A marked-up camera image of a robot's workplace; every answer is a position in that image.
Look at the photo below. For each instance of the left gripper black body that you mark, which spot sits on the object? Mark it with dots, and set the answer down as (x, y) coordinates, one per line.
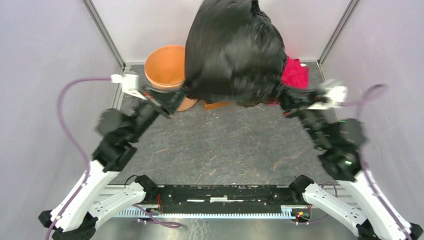
(148, 112)

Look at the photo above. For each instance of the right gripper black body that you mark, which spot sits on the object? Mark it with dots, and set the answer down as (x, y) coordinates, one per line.
(299, 101)

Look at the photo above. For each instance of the black trash bag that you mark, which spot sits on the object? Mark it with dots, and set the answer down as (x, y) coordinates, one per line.
(233, 53)

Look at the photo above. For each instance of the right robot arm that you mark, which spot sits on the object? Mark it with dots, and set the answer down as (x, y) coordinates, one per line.
(374, 218)

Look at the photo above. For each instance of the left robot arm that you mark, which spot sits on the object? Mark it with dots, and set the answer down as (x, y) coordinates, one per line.
(80, 214)

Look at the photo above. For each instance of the orange plastic trash bin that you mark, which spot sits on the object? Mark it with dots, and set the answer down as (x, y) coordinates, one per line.
(165, 67)

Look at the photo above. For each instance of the red cloth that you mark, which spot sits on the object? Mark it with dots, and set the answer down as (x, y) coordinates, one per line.
(295, 74)

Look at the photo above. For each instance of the orange compartment tray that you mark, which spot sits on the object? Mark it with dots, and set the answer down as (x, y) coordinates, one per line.
(208, 106)

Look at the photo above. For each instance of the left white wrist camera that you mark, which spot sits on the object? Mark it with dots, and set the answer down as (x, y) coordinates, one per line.
(129, 84)

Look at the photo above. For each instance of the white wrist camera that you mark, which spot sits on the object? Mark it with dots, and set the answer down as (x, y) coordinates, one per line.
(129, 84)
(330, 94)

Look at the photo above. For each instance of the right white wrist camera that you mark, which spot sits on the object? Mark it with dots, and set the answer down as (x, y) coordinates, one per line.
(330, 94)

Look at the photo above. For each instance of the aluminium rail frame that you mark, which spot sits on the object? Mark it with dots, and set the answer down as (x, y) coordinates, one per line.
(286, 212)

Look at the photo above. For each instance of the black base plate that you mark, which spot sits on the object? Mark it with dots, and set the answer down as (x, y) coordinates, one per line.
(222, 199)

